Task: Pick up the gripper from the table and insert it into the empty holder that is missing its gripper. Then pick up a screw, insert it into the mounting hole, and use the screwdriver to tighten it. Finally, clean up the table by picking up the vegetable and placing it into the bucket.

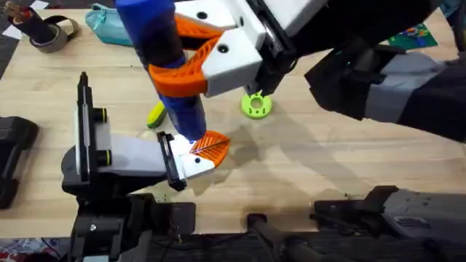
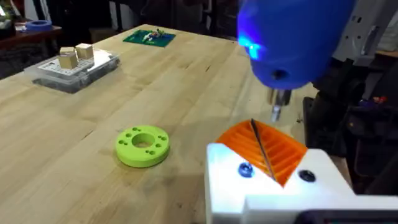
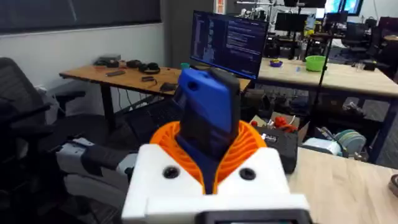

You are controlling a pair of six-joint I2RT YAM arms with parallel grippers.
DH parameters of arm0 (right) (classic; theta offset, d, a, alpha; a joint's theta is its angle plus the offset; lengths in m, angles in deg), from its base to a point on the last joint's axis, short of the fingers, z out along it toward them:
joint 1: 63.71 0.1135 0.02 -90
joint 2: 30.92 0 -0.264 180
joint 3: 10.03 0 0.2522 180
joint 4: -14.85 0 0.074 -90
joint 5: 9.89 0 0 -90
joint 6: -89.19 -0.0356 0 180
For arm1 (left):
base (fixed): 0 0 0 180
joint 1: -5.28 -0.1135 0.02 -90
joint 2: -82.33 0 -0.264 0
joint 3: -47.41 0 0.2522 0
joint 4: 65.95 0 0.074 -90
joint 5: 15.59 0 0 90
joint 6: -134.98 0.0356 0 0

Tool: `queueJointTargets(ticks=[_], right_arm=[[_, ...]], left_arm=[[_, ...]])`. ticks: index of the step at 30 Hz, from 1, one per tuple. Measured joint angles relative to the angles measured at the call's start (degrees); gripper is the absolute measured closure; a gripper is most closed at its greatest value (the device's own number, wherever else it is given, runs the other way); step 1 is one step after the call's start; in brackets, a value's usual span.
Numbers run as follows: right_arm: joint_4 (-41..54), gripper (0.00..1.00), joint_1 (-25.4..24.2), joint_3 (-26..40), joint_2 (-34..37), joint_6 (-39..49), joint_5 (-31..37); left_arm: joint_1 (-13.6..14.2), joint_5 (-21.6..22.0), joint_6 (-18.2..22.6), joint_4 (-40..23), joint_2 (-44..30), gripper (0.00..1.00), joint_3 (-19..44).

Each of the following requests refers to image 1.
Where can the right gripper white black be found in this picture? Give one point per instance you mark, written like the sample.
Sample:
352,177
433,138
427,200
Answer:
287,14

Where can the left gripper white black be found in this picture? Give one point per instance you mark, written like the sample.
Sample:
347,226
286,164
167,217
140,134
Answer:
134,156

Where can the blue electric screwdriver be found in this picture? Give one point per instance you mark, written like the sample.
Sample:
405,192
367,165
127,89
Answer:
153,22

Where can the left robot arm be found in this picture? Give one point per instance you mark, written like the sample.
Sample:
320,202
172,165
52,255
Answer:
109,225

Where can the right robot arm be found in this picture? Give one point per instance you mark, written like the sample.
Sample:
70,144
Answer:
418,102

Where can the dark cylinder tool holder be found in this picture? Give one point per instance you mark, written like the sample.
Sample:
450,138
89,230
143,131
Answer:
31,23

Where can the green disc with holes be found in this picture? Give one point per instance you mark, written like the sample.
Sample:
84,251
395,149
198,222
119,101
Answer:
251,109

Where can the teal zip bag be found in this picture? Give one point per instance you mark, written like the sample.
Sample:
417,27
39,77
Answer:
107,27

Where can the black upright left wrist plate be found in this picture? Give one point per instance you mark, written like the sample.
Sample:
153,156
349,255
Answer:
84,120

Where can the brown tape roll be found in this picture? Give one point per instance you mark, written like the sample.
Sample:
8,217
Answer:
54,41

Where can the green board with blocks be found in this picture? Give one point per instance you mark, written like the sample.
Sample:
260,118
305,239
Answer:
413,36

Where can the black box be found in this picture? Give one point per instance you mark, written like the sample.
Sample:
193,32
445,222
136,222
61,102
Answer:
12,153

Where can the white paper sheet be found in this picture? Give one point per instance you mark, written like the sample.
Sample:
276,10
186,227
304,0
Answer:
12,32

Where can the black rail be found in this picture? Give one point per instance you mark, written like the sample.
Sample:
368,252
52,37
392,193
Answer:
225,251

